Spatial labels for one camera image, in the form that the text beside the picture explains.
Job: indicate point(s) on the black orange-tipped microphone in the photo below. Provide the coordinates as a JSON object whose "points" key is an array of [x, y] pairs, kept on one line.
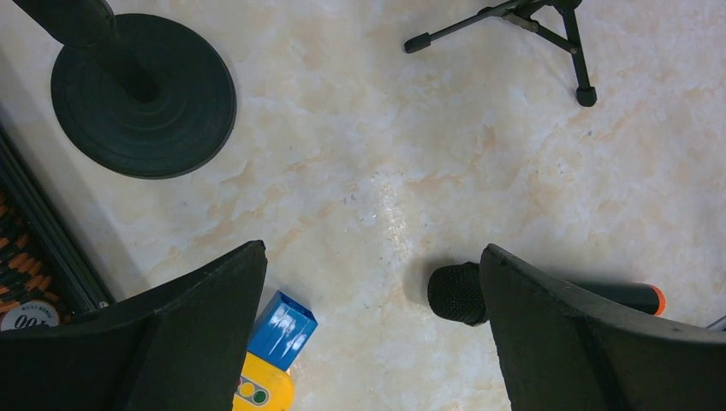
{"points": [[454, 293]]}

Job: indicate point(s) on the yellow traffic light toy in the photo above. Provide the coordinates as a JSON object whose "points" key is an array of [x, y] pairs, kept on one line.
{"points": [[262, 387]]}

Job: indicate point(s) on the black poker chip case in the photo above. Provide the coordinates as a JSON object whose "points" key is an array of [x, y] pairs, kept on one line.
{"points": [[46, 279]]}

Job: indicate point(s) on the black round-base microphone stand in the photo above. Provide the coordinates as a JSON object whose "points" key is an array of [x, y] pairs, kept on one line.
{"points": [[139, 94]]}

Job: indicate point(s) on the blue toy block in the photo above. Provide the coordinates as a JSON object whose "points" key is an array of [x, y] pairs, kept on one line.
{"points": [[281, 331]]}

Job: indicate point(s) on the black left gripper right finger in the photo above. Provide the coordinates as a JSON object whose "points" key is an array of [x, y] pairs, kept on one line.
{"points": [[561, 347]]}

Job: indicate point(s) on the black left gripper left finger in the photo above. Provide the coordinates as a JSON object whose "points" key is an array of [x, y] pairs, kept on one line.
{"points": [[179, 346]]}

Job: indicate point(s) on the black shock-mount tripod stand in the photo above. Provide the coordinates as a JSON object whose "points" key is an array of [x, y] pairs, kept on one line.
{"points": [[519, 13]]}

